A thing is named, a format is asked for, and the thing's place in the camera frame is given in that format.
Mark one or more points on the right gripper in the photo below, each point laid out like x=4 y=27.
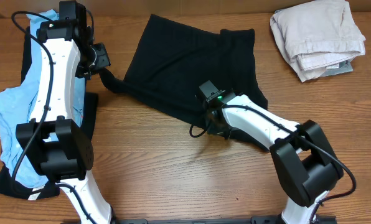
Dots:
x=211 y=128

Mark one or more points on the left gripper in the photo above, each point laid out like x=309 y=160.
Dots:
x=103 y=60

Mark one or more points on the black t-shirt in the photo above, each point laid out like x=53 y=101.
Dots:
x=172 y=60

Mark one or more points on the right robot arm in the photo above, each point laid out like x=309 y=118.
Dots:
x=305 y=162

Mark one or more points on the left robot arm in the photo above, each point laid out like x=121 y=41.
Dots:
x=51 y=140

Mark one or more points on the light blue shirt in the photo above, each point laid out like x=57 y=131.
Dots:
x=16 y=105

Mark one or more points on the folded beige trousers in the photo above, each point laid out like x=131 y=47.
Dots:
x=316 y=34

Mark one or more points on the folded grey garment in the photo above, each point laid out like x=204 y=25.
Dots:
x=339 y=68

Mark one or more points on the black garment under pile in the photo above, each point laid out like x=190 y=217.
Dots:
x=9 y=187

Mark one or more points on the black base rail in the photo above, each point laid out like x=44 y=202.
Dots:
x=198 y=221

